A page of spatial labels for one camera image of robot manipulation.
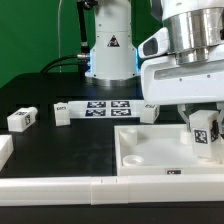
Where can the white left fence block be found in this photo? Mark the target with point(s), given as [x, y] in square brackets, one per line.
[6, 149]

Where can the white front fence rail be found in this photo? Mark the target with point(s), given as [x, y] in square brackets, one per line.
[111, 190]

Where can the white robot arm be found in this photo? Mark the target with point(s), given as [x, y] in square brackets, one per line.
[183, 56]

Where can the white tag base sheet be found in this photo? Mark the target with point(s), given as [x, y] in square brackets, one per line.
[105, 108]

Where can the white square tabletop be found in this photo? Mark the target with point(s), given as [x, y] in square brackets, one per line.
[164, 150]

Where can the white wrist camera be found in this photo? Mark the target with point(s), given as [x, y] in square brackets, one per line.
[156, 45]

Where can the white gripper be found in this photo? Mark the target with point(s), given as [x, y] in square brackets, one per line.
[166, 83]

